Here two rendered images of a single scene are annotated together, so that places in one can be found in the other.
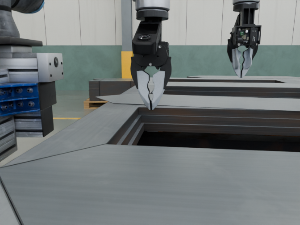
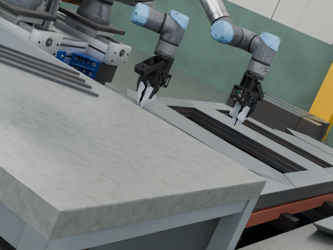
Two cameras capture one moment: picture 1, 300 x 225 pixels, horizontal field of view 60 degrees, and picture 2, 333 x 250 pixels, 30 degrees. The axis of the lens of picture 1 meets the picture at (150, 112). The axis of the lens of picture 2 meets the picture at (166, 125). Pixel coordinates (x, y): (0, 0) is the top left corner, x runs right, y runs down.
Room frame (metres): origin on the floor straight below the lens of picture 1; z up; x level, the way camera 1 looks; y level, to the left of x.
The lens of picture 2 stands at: (-1.40, -0.96, 1.34)
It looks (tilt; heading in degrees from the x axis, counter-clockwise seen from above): 13 degrees down; 23
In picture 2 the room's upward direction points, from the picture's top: 23 degrees clockwise
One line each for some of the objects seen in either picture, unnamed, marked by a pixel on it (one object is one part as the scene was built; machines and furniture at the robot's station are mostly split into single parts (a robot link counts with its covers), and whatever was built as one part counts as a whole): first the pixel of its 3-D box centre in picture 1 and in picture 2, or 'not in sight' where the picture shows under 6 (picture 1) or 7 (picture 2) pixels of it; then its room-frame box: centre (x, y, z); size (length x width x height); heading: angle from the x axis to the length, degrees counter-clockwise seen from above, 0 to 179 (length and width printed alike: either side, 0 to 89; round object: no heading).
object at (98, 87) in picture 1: (117, 92); (273, 125); (5.29, 0.67, 0.26); 1.20 x 0.80 x 0.53; 91
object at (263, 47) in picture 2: not in sight; (265, 48); (0.81, -0.28, 1.23); 0.09 x 0.08 x 0.11; 75
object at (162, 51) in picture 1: (152, 41); (158, 69); (0.61, -0.01, 1.01); 0.09 x 0.08 x 0.12; 173
